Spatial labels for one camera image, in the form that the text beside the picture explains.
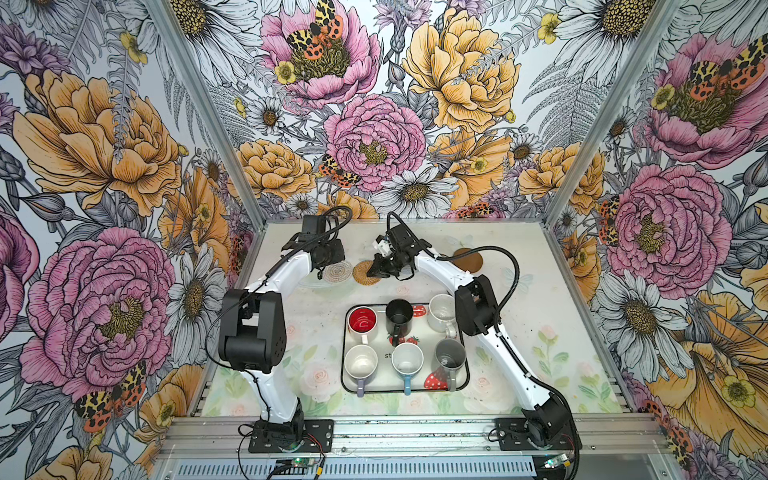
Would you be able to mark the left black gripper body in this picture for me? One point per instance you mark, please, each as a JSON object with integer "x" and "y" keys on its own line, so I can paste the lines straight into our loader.
{"x": 333, "y": 253}

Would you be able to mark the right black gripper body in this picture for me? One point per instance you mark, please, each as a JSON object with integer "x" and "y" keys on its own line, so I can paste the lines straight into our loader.
{"x": 389, "y": 264}

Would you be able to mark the woven rattan coaster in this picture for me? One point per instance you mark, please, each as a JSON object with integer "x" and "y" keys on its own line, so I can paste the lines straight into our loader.
{"x": 360, "y": 273}

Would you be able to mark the matte brown wooden coaster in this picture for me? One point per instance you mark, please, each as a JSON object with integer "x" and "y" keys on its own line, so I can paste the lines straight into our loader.
{"x": 468, "y": 259}

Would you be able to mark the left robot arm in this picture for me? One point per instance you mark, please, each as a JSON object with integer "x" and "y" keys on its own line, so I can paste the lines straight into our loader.
{"x": 252, "y": 337}

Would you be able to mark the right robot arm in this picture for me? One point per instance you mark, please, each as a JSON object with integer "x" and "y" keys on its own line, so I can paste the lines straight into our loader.
{"x": 547, "y": 413}

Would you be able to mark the black mug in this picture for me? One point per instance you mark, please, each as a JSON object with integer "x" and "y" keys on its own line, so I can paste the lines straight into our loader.
{"x": 399, "y": 316}

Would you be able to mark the red interior mug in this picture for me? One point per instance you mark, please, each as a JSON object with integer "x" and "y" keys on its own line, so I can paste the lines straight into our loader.
{"x": 362, "y": 325}

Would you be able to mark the grey mug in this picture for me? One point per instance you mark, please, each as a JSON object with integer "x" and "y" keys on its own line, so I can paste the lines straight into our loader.
{"x": 449, "y": 359}

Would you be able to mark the white tray with strawberries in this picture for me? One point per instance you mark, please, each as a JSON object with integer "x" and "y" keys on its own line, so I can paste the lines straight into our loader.
{"x": 426, "y": 358}

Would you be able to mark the green circuit board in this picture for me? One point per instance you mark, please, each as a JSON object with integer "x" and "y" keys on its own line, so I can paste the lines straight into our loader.
{"x": 296, "y": 466}

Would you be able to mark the right small circuit board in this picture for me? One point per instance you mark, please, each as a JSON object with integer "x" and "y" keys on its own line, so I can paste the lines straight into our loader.
{"x": 559, "y": 461}

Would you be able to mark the white mug blue handle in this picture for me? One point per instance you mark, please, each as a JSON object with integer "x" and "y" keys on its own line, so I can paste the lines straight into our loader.
{"x": 407, "y": 360}

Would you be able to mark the white mug purple handle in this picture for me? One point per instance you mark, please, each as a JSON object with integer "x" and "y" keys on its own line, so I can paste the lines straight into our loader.
{"x": 361, "y": 364}

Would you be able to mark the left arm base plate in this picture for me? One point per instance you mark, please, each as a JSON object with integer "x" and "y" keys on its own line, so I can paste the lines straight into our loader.
{"x": 312, "y": 436}

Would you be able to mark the aluminium front rail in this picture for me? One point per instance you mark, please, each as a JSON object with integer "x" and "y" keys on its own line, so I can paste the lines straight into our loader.
{"x": 420, "y": 436}

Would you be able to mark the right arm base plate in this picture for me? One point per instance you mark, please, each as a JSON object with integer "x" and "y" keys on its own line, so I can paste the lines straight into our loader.
{"x": 518, "y": 433}

